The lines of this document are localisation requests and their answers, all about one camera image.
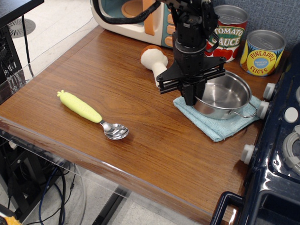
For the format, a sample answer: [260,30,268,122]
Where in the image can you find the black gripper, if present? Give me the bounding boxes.
[157,38,226,106]

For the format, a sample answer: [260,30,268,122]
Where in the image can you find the stainless steel pot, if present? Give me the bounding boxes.
[194,71,257,120]

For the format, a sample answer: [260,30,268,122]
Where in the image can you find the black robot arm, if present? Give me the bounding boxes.
[144,0,226,106]

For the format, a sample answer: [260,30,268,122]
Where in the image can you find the light blue folded cloth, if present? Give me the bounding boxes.
[173,96,259,142]

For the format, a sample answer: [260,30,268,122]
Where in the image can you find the plush mushroom toy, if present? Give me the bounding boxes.
[140,45,168,88]

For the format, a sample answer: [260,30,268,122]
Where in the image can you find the toy microwave teal and cream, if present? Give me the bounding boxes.
[90,0,175,48]

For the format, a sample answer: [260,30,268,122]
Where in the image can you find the tomato sauce can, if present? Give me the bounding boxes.
[205,4,249,62]

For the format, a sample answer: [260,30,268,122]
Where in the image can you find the pineapple slices can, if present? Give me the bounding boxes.
[240,30,286,76]

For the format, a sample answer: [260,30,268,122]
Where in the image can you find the dark blue toy stove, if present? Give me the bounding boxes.
[210,43,300,225]

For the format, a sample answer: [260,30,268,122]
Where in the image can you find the spoon with yellow-green handle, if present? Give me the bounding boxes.
[57,90,129,140]

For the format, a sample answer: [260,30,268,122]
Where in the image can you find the black cable under table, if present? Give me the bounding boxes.
[22,162,77,225]

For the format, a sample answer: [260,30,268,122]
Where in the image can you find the blue cable under table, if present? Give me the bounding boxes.
[38,166,67,225]

